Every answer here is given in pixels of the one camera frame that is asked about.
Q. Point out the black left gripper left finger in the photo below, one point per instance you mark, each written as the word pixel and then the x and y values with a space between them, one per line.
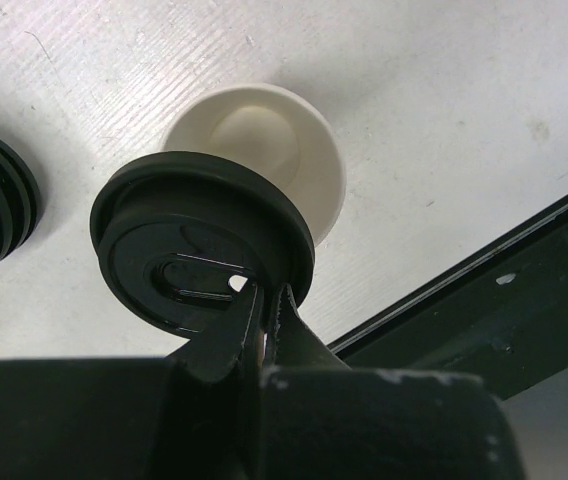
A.
pixel 212 355

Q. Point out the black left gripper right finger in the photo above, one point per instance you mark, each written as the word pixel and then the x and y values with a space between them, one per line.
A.
pixel 289 341

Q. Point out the black plastic cup lid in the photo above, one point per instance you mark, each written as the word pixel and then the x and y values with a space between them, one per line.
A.
pixel 171 229

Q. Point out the brown paper coffee cup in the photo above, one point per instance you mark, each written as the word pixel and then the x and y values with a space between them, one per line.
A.
pixel 275 133

